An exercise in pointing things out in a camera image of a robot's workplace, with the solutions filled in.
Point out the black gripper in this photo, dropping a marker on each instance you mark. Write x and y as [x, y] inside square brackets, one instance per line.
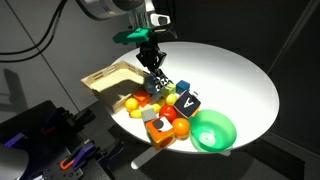
[149, 49]

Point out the owl pattern plush cube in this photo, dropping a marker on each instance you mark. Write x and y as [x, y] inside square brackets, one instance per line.
[154, 84]

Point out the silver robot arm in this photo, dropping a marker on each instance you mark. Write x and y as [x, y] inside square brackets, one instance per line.
[146, 24]

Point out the lime green toy block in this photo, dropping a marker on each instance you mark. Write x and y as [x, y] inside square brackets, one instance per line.
[168, 89]

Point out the red orange toy block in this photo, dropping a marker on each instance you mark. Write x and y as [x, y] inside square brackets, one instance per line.
[142, 97]

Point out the blue toy cube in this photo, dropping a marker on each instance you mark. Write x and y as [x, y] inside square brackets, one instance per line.
[182, 86]

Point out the small yellow toy fruit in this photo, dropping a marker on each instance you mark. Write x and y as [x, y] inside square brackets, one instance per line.
[171, 99]

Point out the wooden tray box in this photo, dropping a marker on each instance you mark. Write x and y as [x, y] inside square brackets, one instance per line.
[114, 84]

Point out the yellow toy lemon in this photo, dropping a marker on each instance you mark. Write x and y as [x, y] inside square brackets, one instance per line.
[131, 104]

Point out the red toy apple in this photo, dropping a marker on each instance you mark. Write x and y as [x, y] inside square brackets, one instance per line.
[168, 112]

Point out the black letter A plush cube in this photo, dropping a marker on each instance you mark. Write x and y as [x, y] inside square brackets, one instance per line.
[187, 104]

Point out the orange toy fruit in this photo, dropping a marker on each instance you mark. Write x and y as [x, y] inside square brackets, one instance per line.
[181, 127]

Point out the orange plush cube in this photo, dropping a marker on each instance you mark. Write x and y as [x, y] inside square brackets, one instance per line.
[160, 132]

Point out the grey foam block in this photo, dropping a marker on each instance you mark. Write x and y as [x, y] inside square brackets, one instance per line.
[148, 115]

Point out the round white table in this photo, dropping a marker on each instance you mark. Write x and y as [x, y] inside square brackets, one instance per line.
[225, 82]

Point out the green plastic bowl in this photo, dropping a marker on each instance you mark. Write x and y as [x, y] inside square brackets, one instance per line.
[212, 131]

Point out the black clamp stand equipment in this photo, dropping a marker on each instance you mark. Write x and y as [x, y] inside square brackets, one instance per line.
[48, 143]

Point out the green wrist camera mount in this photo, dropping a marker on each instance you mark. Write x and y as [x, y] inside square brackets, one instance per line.
[132, 36]

